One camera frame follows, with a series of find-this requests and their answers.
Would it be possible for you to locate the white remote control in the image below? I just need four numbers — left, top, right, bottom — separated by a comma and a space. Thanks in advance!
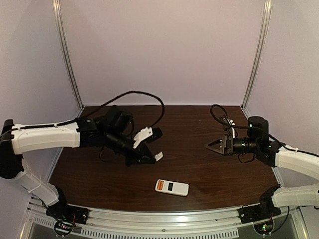
155, 179, 189, 197

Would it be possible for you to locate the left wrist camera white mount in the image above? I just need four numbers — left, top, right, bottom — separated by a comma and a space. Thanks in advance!
133, 127, 163, 149

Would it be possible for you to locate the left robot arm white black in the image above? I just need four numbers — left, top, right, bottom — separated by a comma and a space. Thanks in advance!
0, 106, 163, 209

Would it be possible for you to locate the grey battery compartment cover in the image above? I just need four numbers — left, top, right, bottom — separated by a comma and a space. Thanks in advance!
155, 152, 163, 161

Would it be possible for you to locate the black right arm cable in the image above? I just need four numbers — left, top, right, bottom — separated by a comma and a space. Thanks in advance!
210, 104, 319, 157

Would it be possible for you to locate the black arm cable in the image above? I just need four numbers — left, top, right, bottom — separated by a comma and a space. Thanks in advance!
0, 91, 165, 140
210, 104, 319, 157

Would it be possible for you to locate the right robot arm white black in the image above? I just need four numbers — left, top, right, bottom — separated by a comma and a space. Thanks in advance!
205, 116, 319, 210

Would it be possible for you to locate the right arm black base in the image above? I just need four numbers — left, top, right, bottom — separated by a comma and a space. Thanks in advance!
237, 186, 281, 236

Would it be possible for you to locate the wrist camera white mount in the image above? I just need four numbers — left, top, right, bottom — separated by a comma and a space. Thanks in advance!
133, 127, 163, 149
220, 116, 238, 138

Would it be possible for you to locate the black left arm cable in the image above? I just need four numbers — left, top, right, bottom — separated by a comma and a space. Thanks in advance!
0, 91, 165, 140

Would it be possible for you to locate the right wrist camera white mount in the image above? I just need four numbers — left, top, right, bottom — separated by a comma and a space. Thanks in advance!
220, 116, 238, 138

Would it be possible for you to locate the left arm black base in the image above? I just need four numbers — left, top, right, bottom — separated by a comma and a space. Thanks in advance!
42, 187, 89, 238

